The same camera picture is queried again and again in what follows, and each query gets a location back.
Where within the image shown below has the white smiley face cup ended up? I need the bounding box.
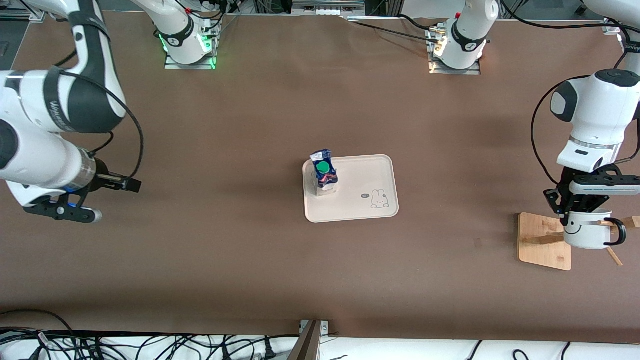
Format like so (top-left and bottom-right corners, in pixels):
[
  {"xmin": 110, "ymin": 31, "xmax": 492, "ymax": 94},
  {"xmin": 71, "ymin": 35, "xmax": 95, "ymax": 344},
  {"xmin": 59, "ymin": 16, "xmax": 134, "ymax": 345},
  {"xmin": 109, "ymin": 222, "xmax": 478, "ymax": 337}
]
[{"xmin": 562, "ymin": 210, "xmax": 627, "ymax": 250}]

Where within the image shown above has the blue white milk carton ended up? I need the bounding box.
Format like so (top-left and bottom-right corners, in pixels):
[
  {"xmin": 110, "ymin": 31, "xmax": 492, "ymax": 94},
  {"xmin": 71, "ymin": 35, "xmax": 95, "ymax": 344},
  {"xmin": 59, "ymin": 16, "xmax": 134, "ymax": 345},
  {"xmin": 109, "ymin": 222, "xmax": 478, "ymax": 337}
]
[{"xmin": 309, "ymin": 148, "xmax": 340, "ymax": 197}]

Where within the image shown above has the wooden cup stand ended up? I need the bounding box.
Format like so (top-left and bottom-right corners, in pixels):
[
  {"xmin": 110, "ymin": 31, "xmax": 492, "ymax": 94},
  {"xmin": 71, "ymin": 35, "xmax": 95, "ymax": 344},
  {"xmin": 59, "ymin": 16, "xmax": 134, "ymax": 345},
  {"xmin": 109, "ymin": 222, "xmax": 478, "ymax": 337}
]
[{"xmin": 518, "ymin": 212, "xmax": 640, "ymax": 271}]

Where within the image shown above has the cream rabbit print tray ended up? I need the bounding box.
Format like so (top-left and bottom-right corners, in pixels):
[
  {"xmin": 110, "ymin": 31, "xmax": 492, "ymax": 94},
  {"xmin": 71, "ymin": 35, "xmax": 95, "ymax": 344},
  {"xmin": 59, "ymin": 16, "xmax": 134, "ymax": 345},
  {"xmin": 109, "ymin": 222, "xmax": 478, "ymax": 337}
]
[{"xmin": 302, "ymin": 154, "xmax": 400, "ymax": 224}]

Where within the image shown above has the dark angled beam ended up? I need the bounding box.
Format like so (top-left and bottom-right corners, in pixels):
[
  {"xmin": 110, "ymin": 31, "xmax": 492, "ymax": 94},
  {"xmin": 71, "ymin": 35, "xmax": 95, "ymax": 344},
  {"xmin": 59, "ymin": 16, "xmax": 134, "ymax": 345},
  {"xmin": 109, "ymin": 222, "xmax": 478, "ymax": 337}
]
[{"xmin": 286, "ymin": 321, "xmax": 322, "ymax": 360}]

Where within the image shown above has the grey power strip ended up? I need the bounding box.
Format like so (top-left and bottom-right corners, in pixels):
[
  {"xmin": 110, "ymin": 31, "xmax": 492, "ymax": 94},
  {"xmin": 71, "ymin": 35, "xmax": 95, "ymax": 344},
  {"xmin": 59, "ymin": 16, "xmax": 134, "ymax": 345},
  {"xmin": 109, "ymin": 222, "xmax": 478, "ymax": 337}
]
[{"xmin": 292, "ymin": 0, "xmax": 366, "ymax": 17}]

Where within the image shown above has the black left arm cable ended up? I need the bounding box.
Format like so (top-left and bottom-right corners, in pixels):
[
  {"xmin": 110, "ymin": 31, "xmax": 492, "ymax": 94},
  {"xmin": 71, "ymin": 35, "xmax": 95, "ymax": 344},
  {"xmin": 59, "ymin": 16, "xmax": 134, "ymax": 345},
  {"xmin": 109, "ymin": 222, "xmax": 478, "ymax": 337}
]
[{"xmin": 500, "ymin": 0, "xmax": 640, "ymax": 187}]

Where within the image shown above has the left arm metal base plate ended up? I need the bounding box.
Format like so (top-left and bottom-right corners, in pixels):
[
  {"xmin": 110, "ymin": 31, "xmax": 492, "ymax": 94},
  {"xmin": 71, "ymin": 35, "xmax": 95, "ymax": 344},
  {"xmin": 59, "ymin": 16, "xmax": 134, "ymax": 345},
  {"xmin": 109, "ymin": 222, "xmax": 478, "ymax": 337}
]
[{"xmin": 428, "ymin": 27, "xmax": 482, "ymax": 76}]

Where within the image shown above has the black base cable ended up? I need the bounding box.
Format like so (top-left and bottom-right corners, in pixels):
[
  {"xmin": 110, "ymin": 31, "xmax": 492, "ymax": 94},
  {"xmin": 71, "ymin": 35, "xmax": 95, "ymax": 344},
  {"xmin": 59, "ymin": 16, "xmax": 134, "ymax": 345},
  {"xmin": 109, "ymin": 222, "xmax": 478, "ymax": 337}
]
[{"xmin": 345, "ymin": 14, "xmax": 442, "ymax": 45}]

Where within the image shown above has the metal table bracket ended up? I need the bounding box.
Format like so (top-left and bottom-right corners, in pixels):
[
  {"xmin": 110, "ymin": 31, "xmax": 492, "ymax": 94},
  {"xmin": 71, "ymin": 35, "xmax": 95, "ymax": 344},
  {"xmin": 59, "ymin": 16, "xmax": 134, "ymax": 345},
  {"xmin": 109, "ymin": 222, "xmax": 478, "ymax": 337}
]
[{"xmin": 299, "ymin": 319, "xmax": 331, "ymax": 335}]

